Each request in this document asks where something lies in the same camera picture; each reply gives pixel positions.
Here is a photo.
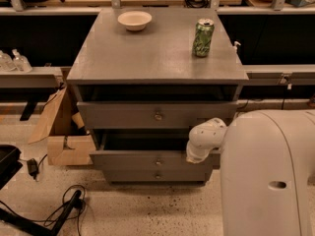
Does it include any white paper bowl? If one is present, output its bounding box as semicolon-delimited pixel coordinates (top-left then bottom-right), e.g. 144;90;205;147
117;11;152;31

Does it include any black power adapter left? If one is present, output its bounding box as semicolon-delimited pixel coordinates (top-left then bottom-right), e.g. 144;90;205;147
27;155;47;179

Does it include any clear sanitizer bottle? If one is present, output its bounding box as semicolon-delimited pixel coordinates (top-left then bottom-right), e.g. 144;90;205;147
12;49;32;73
0;50;16;72

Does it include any open cardboard box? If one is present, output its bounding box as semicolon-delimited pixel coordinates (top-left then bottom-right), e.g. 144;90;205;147
27;67;99;167

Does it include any clear sanitizer bottle left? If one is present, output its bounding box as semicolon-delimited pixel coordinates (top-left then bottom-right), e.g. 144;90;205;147
0;50;16;72

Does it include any small white pump bottle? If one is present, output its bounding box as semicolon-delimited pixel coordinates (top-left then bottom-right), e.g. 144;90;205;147
233;41;241;53

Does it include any grey bottom drawer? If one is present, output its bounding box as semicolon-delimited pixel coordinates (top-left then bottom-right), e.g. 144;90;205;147
103;170;212;183

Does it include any black stand with cables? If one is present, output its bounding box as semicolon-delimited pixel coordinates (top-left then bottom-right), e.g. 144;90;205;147
0;184;87;236

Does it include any green soda can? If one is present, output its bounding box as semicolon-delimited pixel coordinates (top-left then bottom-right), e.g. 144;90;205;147
192;19;215;57

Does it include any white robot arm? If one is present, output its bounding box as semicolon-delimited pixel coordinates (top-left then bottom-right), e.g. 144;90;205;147
186;109;315;236

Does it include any grey bench left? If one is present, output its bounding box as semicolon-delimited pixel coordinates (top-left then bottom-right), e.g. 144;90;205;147
0;67;63;89

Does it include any grey drawer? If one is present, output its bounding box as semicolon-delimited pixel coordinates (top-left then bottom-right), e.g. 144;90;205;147
90;130;220;171
103;170;212;183
78;101;236;129

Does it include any grey drawer cabinet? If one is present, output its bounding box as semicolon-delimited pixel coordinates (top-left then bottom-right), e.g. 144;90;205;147
66;7;250;186

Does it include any grey bench right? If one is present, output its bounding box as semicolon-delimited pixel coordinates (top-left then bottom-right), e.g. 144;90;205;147
243;65;315;86

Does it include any grey bench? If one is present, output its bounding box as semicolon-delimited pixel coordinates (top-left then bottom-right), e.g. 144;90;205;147
0;67;63;89
243;65;315;86

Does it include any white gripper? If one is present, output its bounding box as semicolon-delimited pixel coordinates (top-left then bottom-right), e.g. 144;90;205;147
186;142;221;164

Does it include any clear sanitizer bottle right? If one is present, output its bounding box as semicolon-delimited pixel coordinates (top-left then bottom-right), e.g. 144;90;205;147
12;49;32;73

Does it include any black bin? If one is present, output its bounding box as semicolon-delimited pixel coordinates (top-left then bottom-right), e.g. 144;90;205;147
0;145;23;189

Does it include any grey top drawer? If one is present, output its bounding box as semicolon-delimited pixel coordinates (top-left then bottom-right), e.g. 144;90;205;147
78;101;236;129

